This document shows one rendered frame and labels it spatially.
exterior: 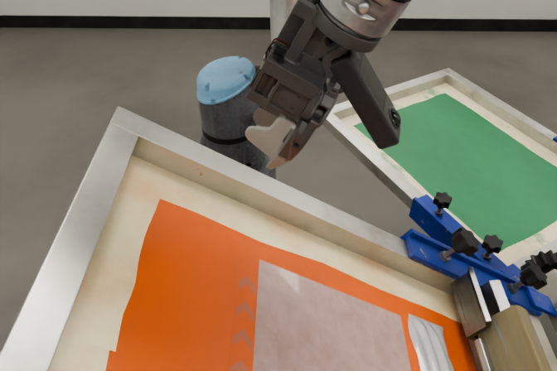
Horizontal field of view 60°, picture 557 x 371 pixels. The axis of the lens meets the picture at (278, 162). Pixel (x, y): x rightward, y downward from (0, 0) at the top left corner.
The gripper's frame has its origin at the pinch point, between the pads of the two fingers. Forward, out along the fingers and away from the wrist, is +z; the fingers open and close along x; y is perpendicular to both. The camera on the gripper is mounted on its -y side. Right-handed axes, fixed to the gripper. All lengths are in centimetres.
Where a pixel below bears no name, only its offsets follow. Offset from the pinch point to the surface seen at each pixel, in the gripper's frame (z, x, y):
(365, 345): 13.3, 9.0, -21.7
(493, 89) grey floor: 91, -288, -153
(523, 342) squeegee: 6.2, 2.4, -41.8
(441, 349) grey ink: 14.3, 3.3, -34.5
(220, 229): 11.4, 3.9, 2.1
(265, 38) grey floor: 169, -332, 11
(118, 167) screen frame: 6.3, 6.6, 16.2
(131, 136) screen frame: 6.7, 0.8, 17.3
